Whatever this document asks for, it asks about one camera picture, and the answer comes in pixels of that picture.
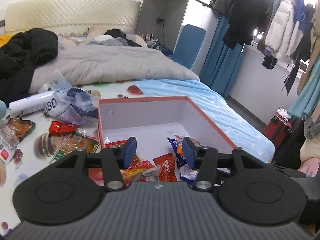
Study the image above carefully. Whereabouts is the green white cracker snack pack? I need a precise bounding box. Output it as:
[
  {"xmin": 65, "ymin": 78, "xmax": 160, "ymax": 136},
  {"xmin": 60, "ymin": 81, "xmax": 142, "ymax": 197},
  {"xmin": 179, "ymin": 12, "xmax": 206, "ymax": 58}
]
[{"xmin": 49, "ymin": 132, "xmax": 99, "ymax": 164}]

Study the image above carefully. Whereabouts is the yellow red snack packet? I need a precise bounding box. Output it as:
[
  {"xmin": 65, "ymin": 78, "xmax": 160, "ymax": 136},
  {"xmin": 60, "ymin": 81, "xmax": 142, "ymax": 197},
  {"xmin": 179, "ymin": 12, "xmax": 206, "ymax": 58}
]
[{"xmin": 87, "ymin": 154, "xmax": 155, "ymax": 186}]

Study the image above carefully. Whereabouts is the blue snack packet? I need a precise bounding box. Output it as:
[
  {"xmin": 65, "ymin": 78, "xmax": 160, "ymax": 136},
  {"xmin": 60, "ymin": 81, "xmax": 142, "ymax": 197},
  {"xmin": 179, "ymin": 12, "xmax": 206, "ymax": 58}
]
[{"xmin": 168, "ymin": 135, "xmax": 198, "ymax": 185}]

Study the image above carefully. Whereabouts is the red Chinese text snack packet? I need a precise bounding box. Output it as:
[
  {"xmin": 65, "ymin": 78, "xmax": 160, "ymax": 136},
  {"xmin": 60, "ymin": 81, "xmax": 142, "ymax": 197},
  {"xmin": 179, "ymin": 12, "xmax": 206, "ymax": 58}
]
[{"xmin": 153, "ymin": 153, "xmax": 177, "ymax": 182}]

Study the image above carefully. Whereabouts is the pink cardboard box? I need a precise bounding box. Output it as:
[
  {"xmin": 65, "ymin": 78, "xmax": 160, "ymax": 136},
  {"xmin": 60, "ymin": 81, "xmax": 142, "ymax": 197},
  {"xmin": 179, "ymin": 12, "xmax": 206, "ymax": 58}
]
[{"xmin": 96, "ymin": 96, "xmax": 237, "ymax": 183}]

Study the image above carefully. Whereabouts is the blue bed sheet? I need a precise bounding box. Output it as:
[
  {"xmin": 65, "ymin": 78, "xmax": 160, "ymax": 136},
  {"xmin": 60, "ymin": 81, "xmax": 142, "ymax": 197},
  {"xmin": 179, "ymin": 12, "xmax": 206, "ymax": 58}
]
[{"xmin": 135, "ymin": 79, "xmax": 276, "ymax": 163}]

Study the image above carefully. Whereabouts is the red suitcase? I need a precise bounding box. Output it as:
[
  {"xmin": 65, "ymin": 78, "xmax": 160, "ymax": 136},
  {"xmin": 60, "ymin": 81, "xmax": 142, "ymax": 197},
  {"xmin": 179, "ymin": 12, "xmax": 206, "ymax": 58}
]
[{"xmin": 263, "ymin": 113, "xmax": 292, "ymax": 148}]

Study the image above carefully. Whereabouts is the clear blue plastic bag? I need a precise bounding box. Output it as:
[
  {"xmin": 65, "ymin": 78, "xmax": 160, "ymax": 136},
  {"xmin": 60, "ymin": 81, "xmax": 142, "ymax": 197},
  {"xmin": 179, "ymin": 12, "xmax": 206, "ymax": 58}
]
[{"xmin": 38, "ymin": 70, "xmax": 99, "ymax": 125}]

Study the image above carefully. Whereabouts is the small red foil snack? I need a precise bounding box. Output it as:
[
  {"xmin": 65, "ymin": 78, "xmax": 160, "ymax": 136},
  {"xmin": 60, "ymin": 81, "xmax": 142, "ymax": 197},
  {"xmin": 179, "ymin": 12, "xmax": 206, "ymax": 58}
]
[{"xmin": 49, "ymin": 121, "xmax": 78, "ymax": 134}]

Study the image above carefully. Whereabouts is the teal hanging garment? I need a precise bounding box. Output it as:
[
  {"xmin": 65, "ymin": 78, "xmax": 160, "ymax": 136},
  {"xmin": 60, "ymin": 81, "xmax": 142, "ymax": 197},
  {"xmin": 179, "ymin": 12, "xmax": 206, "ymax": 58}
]
[{"xmin": 287, "ymin": 55, "xmax": 319, "ymax": 118}]

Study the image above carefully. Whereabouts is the blue curtain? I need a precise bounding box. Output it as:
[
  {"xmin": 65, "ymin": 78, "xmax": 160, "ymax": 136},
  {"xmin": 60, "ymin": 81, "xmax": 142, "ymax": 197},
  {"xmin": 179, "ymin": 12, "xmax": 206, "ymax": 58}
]
[{"xmin": 200, "ymin": 16, "xmax": 244, "ymax": 97}]

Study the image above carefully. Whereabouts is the white cylinder tube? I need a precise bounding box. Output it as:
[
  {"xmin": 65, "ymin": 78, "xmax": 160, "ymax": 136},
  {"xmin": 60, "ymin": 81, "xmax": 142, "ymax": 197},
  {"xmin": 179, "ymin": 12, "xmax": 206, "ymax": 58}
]
[{"xmin": 9, "ymin": 91, "xmax": 54, "ymax": 116}]

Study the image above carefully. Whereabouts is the fruit print mat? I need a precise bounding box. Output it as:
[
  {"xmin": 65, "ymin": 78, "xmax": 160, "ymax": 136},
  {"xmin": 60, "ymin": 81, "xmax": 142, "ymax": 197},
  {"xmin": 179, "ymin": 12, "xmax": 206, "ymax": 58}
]
[{"xmin": 0, "ymin": 80, "xmax": 151, "ymax": 230}]

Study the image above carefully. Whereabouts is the grey blanket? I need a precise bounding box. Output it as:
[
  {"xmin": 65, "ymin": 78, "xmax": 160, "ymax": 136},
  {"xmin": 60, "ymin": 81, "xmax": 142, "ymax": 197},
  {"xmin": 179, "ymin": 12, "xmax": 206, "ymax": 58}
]
[{"xmin": 28, "ymin": 36, "xmax": 199, "ymax": 94}]

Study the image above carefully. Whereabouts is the blue chair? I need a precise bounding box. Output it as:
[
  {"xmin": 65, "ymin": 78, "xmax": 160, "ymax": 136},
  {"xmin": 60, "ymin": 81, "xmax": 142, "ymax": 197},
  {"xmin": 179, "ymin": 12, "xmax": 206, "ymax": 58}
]
[{"xmin": 171, "ymin": 24, "xmax": 206, "ymax": 70}]

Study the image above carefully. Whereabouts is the barcode meat snack packet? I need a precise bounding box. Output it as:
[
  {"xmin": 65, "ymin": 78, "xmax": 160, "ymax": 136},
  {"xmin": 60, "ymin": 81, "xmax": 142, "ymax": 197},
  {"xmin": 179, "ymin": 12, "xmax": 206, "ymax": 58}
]
[{"xmin": 0, "ymin": 117, "xmax": 36, "ymax": 164}]

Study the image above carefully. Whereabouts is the pile of clothes on bed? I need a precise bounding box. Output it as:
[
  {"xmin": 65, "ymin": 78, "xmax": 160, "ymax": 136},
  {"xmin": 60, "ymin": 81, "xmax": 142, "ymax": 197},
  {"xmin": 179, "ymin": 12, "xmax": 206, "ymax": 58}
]
[{"xmin": 83, "ymin": 27, "xmax": 148, "ymax": 48}]

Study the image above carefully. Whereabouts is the white blue plush duck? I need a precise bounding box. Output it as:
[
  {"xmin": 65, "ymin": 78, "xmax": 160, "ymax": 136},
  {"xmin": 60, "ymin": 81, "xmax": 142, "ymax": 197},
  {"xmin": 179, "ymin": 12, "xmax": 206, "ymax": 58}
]
[{"xmin": 0, "ymin": 101, "xmax": 7, "ymax": 129}]

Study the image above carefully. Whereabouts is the black jacket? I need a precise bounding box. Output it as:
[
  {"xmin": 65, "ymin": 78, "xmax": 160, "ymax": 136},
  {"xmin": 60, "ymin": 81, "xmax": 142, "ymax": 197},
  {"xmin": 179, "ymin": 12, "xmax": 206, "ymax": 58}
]
[{"xmin": 0, "ymin": 28, "xmax": 58, "ymax": 105}]

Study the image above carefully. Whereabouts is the black hanging coat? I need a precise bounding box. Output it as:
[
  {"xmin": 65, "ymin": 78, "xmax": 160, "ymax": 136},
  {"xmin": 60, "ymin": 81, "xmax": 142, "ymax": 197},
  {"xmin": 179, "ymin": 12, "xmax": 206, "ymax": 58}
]
[{"xmin": 213, "ymin": 0, "xmax": 270, "ymax": 49}]

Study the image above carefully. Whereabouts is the cream quilted headboard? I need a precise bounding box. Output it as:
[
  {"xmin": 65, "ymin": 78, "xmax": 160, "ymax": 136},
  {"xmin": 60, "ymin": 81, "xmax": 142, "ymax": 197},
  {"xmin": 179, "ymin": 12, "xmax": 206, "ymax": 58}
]
[{"xmin": 4, "ymin": 0, "xmax": 140, "ymax": 37}]

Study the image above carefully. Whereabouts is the white puffer jacket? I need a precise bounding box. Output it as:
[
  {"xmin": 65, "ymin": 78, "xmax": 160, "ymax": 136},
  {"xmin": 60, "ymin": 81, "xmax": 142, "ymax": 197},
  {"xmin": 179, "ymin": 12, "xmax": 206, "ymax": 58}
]
[{"xmin": 265, "ymin": 0, "xmax": 297, "ymax": 61}]

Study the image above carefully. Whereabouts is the grey wall cabinet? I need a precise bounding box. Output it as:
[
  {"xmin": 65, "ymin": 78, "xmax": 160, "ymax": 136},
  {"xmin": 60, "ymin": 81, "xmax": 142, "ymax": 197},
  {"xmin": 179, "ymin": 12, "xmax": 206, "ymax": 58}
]
[{"xmin": 136, "ymin": 0, "xmax": 214, "ymax": 50}]

